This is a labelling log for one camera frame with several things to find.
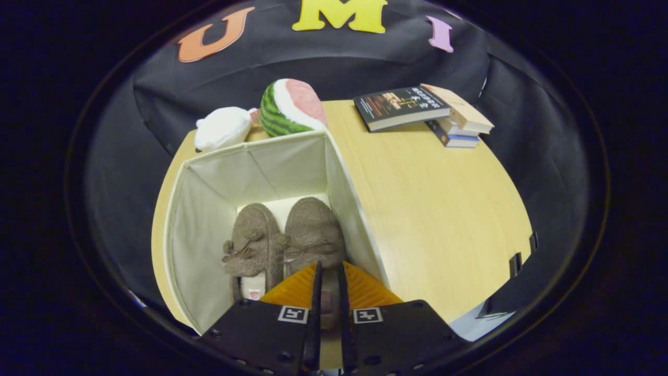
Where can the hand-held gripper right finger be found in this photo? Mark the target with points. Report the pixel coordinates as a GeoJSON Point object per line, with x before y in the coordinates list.
{"type": "Point", "coordinates": [396, 334]}

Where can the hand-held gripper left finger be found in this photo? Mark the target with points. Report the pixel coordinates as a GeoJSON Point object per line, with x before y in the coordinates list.
{"type": "Point", "coordinates": [261, 334]}

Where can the brown fuzzy shoe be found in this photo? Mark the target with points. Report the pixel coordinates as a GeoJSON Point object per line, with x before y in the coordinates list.
{"type": "Point", "coordinates": [313, 224]}
{"type": "Point", "coordinates": [255, 235]}

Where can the grey fabric storage box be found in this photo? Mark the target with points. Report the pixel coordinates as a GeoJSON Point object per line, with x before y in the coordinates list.
{"type": "Point", "coordinates": [203, 235]}

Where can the black table edge clip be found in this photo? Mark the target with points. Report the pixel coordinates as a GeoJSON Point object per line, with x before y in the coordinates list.
{"type": "Point", "coordinates": [533, 243]}
{"type": "Point", "coordinates": [515, 265]}

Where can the blue cover book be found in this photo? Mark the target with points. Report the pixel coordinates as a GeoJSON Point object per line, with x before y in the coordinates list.
{"type": "Point", "coordinates": [459, 142]}

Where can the white plush toy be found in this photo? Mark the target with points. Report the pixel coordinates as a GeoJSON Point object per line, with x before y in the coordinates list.
{"type": "Point", "coordinates": [224, 128]}

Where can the white cover book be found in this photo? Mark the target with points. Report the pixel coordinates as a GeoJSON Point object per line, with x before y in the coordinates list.
{"type": "Point", "coordinates": [462, 131]}

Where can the watermelon slice plush toy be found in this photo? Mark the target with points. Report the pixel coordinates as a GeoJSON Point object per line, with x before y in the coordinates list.
{"type": "Point", "coordinates": [282, 112]}

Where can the black cover book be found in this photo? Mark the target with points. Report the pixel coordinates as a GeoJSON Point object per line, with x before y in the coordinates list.
{"type": "Point", "coordinates": [399, 107]}

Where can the beige cover book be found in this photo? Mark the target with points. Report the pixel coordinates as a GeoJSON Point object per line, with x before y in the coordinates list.
{"type": "Point", "coordinates": [467, 115]}

